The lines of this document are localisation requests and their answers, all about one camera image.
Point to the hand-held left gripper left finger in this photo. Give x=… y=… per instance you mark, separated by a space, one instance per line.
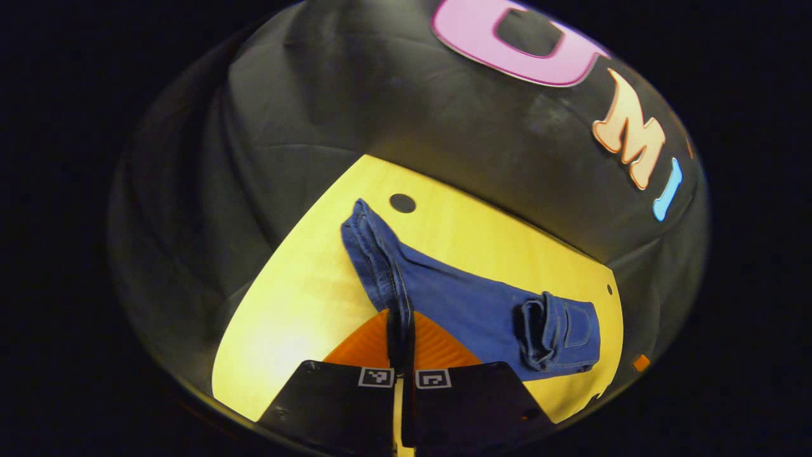
x=336 y=406

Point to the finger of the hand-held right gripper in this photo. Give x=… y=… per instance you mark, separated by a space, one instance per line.
x=641 y=363

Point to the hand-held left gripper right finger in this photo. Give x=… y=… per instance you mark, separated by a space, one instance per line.
x=469 y=406

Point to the blue denim jeans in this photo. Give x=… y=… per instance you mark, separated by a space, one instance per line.
x=463 y=304

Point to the black backdrop cloth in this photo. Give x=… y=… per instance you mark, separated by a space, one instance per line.
x=380 y=101

